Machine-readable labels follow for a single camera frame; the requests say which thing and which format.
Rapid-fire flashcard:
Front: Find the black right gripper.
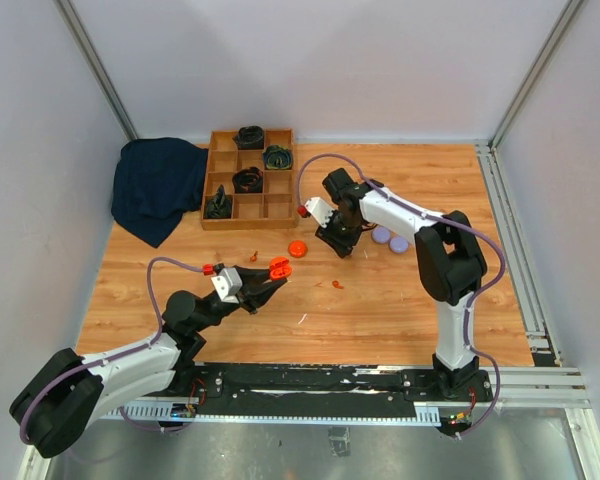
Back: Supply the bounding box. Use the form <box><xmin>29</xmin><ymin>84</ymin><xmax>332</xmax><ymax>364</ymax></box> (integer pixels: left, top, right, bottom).
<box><xmin>316</xmin><ymin>209</ymin><xmax>362</xmax><ymax>258</ymax></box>

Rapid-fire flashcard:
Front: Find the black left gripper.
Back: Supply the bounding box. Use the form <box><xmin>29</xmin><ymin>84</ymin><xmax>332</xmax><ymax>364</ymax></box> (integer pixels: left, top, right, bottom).
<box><xmin>194</xmin><ymin>265</ymin><xmax>287</xmax><ymax>332</ymax></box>

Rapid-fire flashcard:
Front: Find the orange charging case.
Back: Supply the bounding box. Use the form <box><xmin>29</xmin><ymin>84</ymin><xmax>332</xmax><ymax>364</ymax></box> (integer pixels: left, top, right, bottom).
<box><xmin>288</xmin><ymin>240</ymin><xmax>308</xmax><ymax>258</ymax></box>
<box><xmin>269</xmin><ymin>256</ymin><xmax>292</xmax><ymax>281</ymax></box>

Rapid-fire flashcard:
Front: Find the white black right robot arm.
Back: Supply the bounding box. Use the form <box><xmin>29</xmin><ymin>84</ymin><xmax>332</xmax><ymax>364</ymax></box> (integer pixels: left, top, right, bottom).
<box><xmin>298</xmin><ymin>168</ymin><xmax>493</xmax><ymax>401</ymax></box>

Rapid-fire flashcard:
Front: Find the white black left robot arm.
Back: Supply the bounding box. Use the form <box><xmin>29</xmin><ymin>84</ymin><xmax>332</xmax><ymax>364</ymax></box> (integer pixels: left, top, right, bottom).
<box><xmin>9</xmin><ymin>262</ymin><xmax>292</xmax><ymax>458</ymax></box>

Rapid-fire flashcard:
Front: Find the dark rolled belt lower left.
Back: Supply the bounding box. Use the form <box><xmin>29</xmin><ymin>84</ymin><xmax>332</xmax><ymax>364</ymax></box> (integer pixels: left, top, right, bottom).
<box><xmin>203</xmin><ymin>185</ymin><xmax>233</xmax><ymax>220</ymax></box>

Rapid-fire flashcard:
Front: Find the wooden compartment tray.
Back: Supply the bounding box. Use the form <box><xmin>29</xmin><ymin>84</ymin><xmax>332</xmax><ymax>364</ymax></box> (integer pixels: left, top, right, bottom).
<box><xmin>201</xmin><ymin>127</ymin><xmax>297</xmax><ymax>231</ymax></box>

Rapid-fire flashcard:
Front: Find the dark green rolled belt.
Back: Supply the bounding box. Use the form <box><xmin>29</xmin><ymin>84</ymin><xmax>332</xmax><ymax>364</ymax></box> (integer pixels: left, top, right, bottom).
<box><xmin>263</xmin><ymin>145</ymin><xmax>293</xmax><ymax>170</ymax></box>

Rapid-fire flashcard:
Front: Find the black rolled belt middle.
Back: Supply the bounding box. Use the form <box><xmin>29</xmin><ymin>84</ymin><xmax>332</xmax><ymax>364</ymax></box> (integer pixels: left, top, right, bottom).
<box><xmin>232</xmin><ymin>166</ymin><xmax>264</xmax><ymax>194</ymax></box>

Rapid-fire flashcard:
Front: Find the black rolled belt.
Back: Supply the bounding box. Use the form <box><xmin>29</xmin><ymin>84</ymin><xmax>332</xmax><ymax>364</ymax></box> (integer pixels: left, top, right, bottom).
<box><xmin>233</xmin><ymin>125</ymin><xmax>265</xmax><ymax>150</ymax></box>
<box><xmin>232</xmin><ymin>166</ymin><xmax>264</xmax><ymax>194</ymax></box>

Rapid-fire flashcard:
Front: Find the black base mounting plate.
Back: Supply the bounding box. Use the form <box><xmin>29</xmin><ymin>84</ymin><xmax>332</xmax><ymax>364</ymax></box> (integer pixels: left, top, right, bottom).
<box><xmin>148</xmin><ymin>363</ymin><xmax>493</xmax><ymax>421</ymax></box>

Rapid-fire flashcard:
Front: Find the black rolled belt top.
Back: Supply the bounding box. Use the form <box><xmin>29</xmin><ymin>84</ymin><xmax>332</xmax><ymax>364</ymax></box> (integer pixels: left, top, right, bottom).
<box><xmin>233</xmin><ymin>125</ymin><xmax>265</xmax><ymax>150</ymax></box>

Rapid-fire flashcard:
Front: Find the dark blue cloth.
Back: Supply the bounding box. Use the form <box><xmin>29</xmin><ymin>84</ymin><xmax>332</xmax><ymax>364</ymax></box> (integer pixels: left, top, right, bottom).
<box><xmin>111</xmin><ymin>137</ymin><xmax>208</xmax><ymax>248</ymax></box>

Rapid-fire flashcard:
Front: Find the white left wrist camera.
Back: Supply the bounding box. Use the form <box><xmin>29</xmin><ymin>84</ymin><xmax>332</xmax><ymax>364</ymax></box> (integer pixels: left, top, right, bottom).
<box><xmin>211</xmin><ymin>267</ymin><xmax>243</xmax><ymax>304</ymax></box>

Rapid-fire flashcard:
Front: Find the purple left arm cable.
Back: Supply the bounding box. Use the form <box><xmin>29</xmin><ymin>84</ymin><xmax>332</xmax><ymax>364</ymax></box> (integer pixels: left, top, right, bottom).
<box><xmin>18</xmin><ymin>256</ymin><xmax>214</xmax><ymax>447</ymax></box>

